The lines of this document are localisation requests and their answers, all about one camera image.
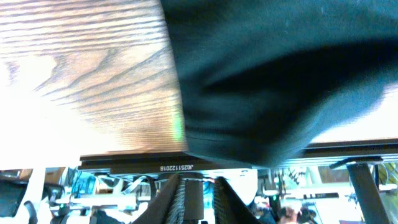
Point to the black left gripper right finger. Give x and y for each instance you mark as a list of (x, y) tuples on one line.
[(228, 207)]

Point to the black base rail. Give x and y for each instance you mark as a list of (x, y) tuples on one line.
[(318, 154)]

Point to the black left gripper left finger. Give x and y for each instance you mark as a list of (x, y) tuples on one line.
[(157, 211)]

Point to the black t-shirt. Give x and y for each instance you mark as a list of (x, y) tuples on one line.
[(260, 79)]

